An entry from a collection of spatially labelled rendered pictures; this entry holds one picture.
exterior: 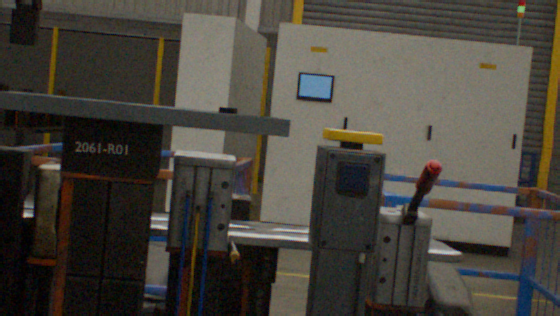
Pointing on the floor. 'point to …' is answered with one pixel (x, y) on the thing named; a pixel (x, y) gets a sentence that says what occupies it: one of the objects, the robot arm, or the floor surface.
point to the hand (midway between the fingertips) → (4, 32)
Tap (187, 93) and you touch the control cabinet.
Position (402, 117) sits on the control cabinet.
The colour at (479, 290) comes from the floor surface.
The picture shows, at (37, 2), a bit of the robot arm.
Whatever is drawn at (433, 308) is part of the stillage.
